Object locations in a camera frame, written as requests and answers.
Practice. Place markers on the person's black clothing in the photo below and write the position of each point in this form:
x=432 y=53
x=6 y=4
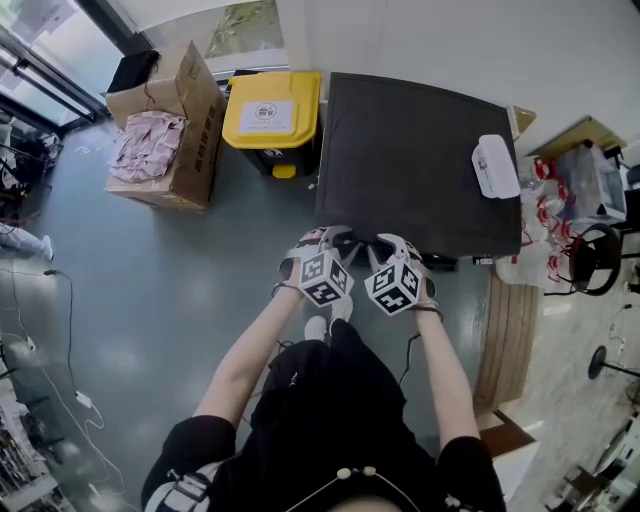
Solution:
x=325 y=415

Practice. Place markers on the pile of pink cloths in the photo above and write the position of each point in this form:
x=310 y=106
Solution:
x=145 y=145

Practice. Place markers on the person's right forearm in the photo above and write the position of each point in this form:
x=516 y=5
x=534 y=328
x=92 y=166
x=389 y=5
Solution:
x=447 y=380

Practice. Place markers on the pile of white plastic bags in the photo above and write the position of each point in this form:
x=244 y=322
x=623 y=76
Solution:
x=530 y=255

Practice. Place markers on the white shoe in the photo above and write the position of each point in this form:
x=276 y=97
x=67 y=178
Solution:
x=341 y=307
x=316 y=328

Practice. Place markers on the person's right hand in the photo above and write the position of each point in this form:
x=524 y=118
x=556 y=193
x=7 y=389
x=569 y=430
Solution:
x=429 y=290

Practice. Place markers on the black equipment pile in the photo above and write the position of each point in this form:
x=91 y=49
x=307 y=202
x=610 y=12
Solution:
x=25 y=165

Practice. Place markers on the black cloth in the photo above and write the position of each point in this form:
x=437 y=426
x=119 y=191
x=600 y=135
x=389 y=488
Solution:
x=132 y=70

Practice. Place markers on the person's left hand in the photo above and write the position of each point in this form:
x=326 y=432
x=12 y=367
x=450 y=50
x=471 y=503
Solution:
x=289 y=272

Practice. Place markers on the clear plastic storage bin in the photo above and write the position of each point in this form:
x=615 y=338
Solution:
x=590 y=182

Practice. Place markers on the white printed board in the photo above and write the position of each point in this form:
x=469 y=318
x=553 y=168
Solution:
x=517 y=467

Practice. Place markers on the glass door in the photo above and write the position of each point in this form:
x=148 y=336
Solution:
x=45 y=60

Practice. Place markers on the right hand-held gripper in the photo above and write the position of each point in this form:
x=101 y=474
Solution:
x=392 y=290

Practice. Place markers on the yellow lid black trash bin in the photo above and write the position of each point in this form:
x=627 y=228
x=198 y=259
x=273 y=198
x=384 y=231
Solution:
x=272 y=112

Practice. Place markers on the cluttered equipment shelf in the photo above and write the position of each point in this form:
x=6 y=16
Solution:
x=22 y=440

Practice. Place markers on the black round stand base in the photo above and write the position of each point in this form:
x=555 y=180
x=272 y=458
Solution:
x=596 y=361

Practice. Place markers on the small cardboard piece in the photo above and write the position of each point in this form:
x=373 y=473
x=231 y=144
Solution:
x=521 y=120

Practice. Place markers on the large brown cardboard box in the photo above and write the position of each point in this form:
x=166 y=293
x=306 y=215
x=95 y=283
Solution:
x=200 y=145

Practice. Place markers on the white packet on cabinet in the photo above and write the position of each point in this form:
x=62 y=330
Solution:
x=495 y=167

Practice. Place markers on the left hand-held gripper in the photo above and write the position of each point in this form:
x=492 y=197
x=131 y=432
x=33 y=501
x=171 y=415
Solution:
x=325 y=277

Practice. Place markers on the black round chair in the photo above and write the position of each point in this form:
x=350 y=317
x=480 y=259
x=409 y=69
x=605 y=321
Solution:
x=600 y=260

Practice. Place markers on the wooden slatted bench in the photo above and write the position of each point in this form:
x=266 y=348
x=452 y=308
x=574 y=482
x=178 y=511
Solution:
x=505 y=340

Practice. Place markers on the person's left forearm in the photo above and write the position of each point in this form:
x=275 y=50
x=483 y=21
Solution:
x=245 y=365

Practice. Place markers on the flat cardboard sheet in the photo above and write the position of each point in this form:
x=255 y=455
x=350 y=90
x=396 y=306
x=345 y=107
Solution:
x=580 y=135

